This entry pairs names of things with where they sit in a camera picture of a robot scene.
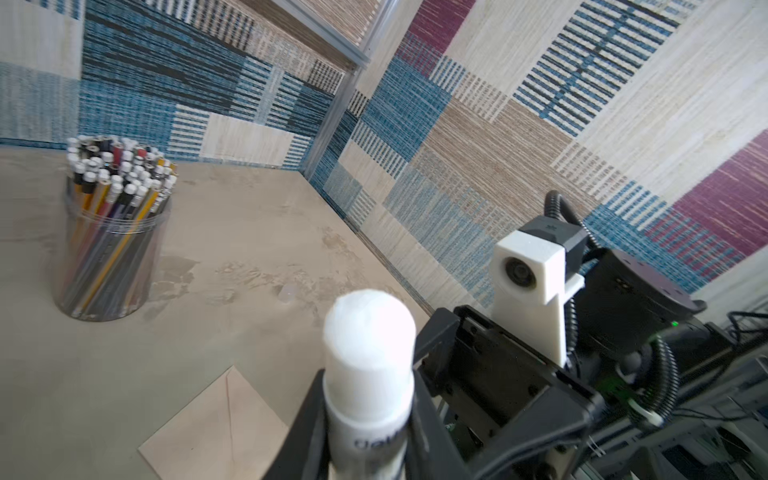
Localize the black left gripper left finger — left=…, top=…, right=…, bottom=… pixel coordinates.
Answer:
left=262, top=369, right=329, bottom=480

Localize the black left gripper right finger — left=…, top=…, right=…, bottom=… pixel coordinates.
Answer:
left=405, top=372, right=471, bottom=479

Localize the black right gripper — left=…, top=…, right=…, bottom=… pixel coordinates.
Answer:
left=414, top=306, right=605, bottom=479

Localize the white glue stick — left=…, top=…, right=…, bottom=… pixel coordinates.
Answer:
left=322, top=289, right=416, bottom=479

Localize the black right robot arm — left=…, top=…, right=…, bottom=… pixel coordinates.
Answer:
left=405, top=191, right=767, bottom=479

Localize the metal cup of pencils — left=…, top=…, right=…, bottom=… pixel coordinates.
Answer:
left=53, top=135, right=177, bottom=322

